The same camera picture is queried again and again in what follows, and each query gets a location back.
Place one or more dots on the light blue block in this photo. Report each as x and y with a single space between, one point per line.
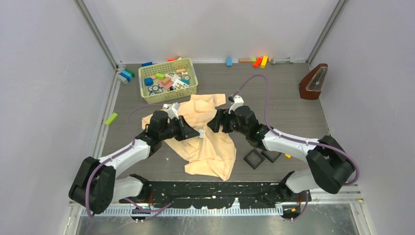
229 62

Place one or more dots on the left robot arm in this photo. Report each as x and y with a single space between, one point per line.
96 184

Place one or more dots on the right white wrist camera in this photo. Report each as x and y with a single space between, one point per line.
236 102

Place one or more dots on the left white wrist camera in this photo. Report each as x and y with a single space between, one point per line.
172 110

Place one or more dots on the green block in basket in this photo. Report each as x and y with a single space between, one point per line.
160 76

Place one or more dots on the pink block in basket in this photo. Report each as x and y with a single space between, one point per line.
166 85

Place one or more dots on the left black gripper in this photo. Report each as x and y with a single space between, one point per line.
185 130

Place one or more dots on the black square frame left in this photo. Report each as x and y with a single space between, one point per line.
254 159

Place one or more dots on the blue cube in basket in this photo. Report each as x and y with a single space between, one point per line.
148 81

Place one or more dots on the blue block behind basket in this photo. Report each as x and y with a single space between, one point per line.
147 64

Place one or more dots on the black square frame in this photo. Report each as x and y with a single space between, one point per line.
254 159
272 156

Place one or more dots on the lime green block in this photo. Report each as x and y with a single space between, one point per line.
111 119

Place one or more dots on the black square frame right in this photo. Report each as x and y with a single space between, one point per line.
272 156

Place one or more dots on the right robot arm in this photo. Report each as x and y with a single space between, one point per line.
328 166

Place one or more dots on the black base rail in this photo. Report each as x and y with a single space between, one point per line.
215 195

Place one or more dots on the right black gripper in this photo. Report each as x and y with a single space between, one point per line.
215 124

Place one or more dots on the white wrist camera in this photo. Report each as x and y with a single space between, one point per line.
236 102
172 110

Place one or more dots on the cream yellow garment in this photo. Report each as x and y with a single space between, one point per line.
212 155

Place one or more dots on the blue green stacked blocks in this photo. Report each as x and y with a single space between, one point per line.
126 76

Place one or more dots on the green plastic basket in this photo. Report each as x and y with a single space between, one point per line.
181 72

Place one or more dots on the tan wooden block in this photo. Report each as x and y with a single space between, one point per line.
245 60

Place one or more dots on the orange block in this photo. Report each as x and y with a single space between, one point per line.
257 62

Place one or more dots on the yellow block at wall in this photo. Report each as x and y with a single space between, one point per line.
264 61

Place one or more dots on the brown metronome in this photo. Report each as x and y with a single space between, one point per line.
311 85

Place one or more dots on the round white brooch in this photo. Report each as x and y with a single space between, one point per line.
201 133

